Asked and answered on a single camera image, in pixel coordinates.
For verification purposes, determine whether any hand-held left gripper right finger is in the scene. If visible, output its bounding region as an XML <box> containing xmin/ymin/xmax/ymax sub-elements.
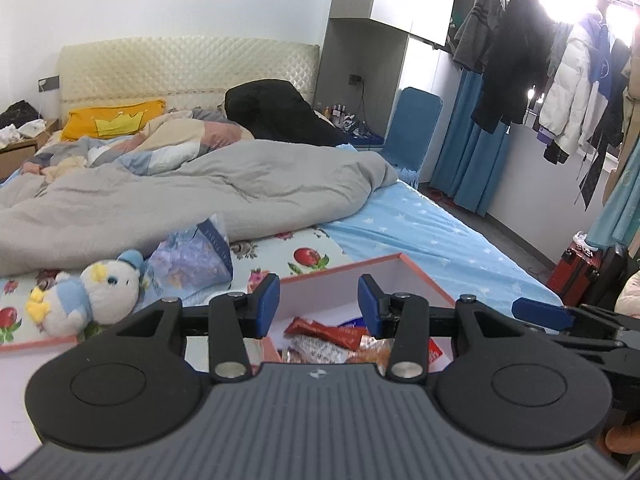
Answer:
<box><xmin>357</xmin><ymin>273</ymin><xmax>526</xmax><ymax>380</ymax></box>

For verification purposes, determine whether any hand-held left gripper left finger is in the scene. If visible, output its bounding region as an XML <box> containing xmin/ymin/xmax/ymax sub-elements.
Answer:
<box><xmin>112</xmin><ymin>272</ymin><xmax>282</xmax><ymax>380</ymax></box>

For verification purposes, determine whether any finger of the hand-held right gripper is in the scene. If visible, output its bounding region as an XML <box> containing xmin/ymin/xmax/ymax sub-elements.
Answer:
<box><xmin>525</xmin><ymin>329</ymin><xmax>621</xmax><ymax>366</ymax></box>
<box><xmin>512</xmin><ymin>297</ymin><xmax>623</xmax><ymax>333</ymax></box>

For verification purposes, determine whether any orange white cardboard box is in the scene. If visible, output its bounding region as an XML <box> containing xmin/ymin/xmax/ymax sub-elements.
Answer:
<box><xmin>247</xmin><ymin>253</ymin><xmax>456</xmax><ymax>376</ymax></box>

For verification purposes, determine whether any red snack bar packet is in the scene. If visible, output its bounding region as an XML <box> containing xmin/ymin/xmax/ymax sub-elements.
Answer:
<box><xmin>284</xmin><ymin>316</ymin><xmax>370</xmax><ymax>351</ymax></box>

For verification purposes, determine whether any person's right hand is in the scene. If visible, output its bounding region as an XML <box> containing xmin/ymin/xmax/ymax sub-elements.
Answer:
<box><xmin>605</xmin><ymin>427</ymin><xmax>640</xmax><ymax>456</ymax></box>

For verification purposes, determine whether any fruit print mat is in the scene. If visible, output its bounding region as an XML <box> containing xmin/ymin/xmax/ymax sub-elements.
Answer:
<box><xmin>0</xmin><ymin>225</ymin><xmax>358</xmax><ymax>346</ymax></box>

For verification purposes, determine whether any red suitcase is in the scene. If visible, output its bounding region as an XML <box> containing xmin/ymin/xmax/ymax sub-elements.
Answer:
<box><xmin>547</xmin><ymin>245</ymin><xmax>608</xmax><ymax>307</ymax></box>

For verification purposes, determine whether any pale pink cloth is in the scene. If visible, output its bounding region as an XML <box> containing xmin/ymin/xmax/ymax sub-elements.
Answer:
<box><xmin>615</xmin><ymin>270</ymin><xmax>640</xmax><ymax>318</ymax></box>

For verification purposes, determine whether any black suitcase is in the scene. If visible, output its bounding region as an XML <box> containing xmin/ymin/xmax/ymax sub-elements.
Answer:
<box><xmin>595</xmin><ymin>244</ymin><xmax>630</xmax><ymax>307</ymax></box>

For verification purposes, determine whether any blue star bed sheet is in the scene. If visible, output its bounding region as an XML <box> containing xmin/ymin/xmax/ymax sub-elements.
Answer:
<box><xmin>320</xmin><ymin>180</ymin><xmax>563</xmax><ymax>331</ymax></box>

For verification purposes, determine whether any translucent blue snack bag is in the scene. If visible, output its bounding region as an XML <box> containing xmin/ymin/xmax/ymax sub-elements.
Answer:
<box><xmin>145</xmin><ymin>213</ymin><xmax>235</xmax><ymax>306</ymax></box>

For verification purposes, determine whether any light blue hanging cloth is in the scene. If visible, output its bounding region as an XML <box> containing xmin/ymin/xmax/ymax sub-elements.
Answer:
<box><xmin>585</xmin><ymin>135</ymin><xmax>640</xmax><ymax>261</ymax></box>

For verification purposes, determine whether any grey duvet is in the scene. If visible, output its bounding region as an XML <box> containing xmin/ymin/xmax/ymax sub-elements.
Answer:
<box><xmin>0</xmin><ymin>139</ymin><xmax>400</xmax><ymax>276</ymax></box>

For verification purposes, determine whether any white blue plush toy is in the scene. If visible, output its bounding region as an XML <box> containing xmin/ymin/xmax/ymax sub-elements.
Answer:
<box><xmin>26</xmin><ymin>250</ymin><xmax>147</xmax><ymax>337</ymax></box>

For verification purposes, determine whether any blue curtain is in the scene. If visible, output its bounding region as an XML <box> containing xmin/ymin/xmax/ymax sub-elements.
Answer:
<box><xmin>430</xmin><ymin>67</ymin><xmax>511</xmax><ymax>216</ymax></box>

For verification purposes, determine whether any blue covered chair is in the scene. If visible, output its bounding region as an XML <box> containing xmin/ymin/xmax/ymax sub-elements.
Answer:
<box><xmin>382</xmin><ymin>86</ymin><xmax>444</xmax><ymax>183</ymax></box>

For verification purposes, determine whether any pastel patchwork quilt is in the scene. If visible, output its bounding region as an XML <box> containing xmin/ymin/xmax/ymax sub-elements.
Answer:
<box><xmin>22</xmin><ymin>108</ymin><xmax>256</xmax><ymax>181</ymax></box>

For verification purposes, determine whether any dark long hanging garment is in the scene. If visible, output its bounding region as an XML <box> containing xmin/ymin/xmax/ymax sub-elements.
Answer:
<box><xmin>580</xmin><ymin>37</ymin><xmax>633</xmax><ymax>211</ymax></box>

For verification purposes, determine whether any group of small bottles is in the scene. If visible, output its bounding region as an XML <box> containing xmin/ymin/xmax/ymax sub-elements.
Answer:
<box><xmin>324</xmin><ymin>102</ymin><xmax>358</xmax><ymax>128</ymax></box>

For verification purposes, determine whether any black jacket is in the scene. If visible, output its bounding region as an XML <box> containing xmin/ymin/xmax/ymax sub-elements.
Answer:
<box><xmin>224</xmin><ymin>79</ymin><xmax>348</xmax><ymax>147</ymax></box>

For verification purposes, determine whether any white puffer jacket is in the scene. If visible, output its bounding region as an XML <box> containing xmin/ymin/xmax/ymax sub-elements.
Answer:
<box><xmin>537</xmin><ymin>10</ymin><xmax>613</xmax><ymax>163</ymax></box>

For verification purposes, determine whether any cream quilted headboard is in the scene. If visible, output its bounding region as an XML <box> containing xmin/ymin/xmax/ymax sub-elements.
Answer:
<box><xmin>55</xmin><ymin>36</ymin><xmax>321</xmax><ymax>126</ymax></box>

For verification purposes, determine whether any black hanging coat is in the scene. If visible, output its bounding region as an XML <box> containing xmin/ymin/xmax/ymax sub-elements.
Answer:
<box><xmin>470</xmin><ymin>0</ymin><xmax>556</xmax><ymax>133</ymax></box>

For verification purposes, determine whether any yellow crown pillow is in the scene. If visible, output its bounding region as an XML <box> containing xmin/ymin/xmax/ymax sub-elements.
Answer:
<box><xmin>61</xmin><ymin>100</ymin><xmax>167</xmax><ymax>142</ymax></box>

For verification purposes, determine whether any orange white box lid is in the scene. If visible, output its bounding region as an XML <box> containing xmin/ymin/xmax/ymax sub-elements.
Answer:
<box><xmin>0</xmin><ymin>332</ymin><xmax>78</xmax><ymax>466</ymax></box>

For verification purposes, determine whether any grey hanging jacket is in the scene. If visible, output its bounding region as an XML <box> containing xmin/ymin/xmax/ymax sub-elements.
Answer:
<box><xmin>452</xmin><ymin>0</ymin><xmax>507</xmax><ymax>73</ymax></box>

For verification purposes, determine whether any brown cardboard box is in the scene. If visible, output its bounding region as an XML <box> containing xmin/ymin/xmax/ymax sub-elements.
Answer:
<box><xmin>0</xmin><ymin>119</ymin><xmax>60</xmax><ymax>181</ymax></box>

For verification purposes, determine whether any pile of clothes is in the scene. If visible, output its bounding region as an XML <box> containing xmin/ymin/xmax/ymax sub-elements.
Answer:
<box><xmin>0</xmin><ymin>100</ymin><xmax>48</xmax><ymax>148</ymax></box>

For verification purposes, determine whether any black charger with cable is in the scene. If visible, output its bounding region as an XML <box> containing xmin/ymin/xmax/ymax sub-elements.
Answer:
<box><xmin>348</xmin><ymin>74</ymin><xmax>368</xmax><ymax>126</ymax></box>

